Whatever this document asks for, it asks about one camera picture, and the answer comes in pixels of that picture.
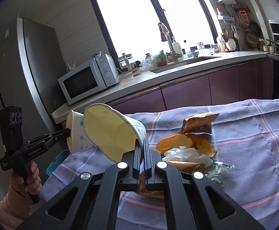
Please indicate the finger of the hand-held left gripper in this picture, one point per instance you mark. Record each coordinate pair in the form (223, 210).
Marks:
(58, 136)

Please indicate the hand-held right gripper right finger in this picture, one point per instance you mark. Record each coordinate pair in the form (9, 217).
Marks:
(147, 163)

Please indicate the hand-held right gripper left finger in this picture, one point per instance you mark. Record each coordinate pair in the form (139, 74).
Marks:
(139, 163)

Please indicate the white blue patterned paper cup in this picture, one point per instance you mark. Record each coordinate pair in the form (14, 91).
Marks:
(76, 134)

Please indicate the teal plastic bin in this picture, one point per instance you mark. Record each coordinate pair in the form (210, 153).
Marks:
(54, 164)

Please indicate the white tissue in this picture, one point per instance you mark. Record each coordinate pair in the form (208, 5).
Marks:
(187, 154)

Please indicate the large yellow-lined paper cup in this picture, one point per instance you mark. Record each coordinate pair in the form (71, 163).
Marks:
(106, 129)

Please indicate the person's left hand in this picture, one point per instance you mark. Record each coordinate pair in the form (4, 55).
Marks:
(34, 177)

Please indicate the orange peel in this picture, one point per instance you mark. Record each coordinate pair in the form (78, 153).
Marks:
(175, 140)

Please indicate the brown paper bag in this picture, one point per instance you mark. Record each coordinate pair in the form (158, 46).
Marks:
(189, 166)

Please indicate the white microwave oven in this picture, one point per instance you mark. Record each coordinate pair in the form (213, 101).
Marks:
(82, 81)

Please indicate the brown snack wrapper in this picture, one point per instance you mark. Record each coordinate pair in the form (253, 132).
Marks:
(196, 122)

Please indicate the small white ornament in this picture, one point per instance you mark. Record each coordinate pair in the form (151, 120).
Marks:
(70, 67)

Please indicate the clear plastic wrapper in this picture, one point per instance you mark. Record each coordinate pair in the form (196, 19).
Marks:
(217, 172)

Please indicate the grey refrigerator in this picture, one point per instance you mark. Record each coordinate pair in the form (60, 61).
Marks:
(34, 64)

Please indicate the purple kitchen cabinet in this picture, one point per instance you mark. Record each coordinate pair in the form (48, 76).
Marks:
(189, 88)

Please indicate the clear plastic container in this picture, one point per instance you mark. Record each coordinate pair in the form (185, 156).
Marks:
(125, 76)

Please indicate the blue white bowl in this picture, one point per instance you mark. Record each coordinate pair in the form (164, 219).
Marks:
(97, 54)

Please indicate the bag of green vegetables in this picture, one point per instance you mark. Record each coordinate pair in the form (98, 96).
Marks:
(160, 58)

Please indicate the purple plaid cloth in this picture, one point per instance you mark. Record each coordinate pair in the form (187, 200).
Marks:
(249, 136)

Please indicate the white soap bottle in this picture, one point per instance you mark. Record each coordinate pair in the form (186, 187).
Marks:
(177, 50)

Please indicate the metal kitchen faucet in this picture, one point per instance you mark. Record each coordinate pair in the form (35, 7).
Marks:
(169, 40)

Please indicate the white mug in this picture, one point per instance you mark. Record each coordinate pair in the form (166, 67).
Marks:
(200, 46)

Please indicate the white dotted utensil holder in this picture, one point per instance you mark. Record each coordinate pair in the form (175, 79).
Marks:
(231, 45)

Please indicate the kitchen window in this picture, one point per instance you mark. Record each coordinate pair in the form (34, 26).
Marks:
(141, 16)

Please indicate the stack of bowls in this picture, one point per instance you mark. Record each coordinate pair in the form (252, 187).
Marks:
(253, 42)

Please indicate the black frying pan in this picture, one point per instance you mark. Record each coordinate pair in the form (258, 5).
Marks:
(255, 28)

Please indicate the orange grater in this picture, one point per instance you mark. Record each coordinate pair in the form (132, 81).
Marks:
(242, 15)

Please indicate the white wall shelf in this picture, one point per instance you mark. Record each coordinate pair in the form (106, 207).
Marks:
(226, 18)

